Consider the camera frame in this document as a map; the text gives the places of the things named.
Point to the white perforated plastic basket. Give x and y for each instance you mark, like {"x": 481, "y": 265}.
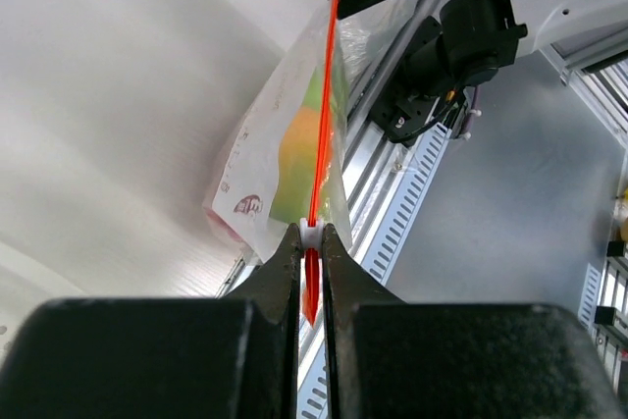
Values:
{"x": 25, "y": 284}

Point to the aluminium mounting rail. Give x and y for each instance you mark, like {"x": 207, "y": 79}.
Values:
{"x": 372, "y": 167}

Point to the clear zip top bag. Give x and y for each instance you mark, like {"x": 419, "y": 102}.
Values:
{"x": 244, "y": 197}

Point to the white slotted cable duct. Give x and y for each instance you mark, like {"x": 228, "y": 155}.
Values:
{"x": 380, "y": 229}

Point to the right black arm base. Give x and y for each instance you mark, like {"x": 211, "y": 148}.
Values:
{"x": 418, "y": 94}

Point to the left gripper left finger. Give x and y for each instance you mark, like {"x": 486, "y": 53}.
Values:
{"x": 181, "y": 357}

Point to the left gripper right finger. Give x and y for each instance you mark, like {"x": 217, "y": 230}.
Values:
{"x": 387, "y": 358}

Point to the red grape bunch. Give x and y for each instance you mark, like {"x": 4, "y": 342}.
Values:
{"x": 223, "y": 232}

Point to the yellow background fruit lower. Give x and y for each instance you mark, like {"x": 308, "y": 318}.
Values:
{"x": 621, "y": 214}

